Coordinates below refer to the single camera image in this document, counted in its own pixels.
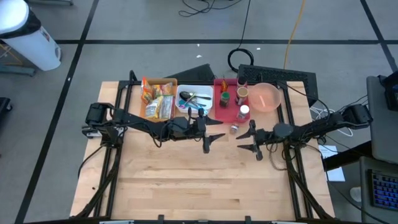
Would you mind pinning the purple spice jar black cap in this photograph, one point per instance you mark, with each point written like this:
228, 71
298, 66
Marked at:
242, 82

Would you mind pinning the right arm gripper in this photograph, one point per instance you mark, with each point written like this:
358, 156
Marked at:
264, 137

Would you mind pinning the black flat panel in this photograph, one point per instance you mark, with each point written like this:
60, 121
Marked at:
196, 74

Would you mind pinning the white trash can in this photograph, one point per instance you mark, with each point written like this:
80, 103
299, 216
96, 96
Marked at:
28, 37

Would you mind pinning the purple iridescent spoon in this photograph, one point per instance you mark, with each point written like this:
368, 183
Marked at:
192, 96

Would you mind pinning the computer mouse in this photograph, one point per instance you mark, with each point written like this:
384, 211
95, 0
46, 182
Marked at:
356, 194

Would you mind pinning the white plastic bin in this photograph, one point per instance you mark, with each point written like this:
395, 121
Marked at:
205, 88

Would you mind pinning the red plastic bin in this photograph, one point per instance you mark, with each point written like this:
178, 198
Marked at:
231, 115

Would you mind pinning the grey desk top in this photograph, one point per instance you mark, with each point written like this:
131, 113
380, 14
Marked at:
382, 124

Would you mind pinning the black device on desk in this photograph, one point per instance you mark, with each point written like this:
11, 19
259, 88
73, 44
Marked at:
391, 93

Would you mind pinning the black mesh computer case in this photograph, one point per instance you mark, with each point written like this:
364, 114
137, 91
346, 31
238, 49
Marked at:
280, 76

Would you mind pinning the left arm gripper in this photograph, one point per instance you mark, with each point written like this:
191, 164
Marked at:
186, 129

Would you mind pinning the orange plastic bin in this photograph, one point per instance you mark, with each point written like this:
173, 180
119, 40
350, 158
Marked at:
161, 81

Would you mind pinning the green spice jar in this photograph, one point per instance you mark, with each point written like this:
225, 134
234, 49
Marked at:
224, 99

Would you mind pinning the dark desk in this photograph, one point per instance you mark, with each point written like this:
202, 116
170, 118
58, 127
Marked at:
365, 186

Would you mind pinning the black spoon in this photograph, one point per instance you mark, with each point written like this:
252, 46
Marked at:
185, 96

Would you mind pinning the orange ramen packet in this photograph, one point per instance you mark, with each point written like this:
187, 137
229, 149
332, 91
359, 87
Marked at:
147, 91

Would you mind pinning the yellow red ramen packet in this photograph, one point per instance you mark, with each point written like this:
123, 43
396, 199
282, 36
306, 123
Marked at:
163, 89

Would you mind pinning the black desk leg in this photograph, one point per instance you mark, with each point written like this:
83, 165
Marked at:
345, 157

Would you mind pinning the white label spice bottle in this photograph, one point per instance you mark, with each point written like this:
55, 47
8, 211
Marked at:
244, 110

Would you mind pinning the white paper sheet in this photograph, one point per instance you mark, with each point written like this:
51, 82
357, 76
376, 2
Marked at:
337, 175

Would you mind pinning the black aluminium table frame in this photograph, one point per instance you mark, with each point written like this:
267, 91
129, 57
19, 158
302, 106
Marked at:
136, 82

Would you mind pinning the teal round lid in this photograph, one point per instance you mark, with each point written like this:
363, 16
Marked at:
182, 102

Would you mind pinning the dark chair base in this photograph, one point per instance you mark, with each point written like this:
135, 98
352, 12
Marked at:
4, 105

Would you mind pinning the translucent pink bowl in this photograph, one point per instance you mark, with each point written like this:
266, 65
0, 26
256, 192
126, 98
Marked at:
264, 98

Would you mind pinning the green pink ramen packet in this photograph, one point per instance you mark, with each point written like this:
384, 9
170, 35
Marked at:
168, 107

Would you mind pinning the black computer keyboard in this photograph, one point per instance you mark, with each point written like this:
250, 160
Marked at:
385, 190

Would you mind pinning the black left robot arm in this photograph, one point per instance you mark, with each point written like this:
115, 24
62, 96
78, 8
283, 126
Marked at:
133, 119

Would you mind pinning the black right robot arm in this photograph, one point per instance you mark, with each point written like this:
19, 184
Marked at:
320, 124

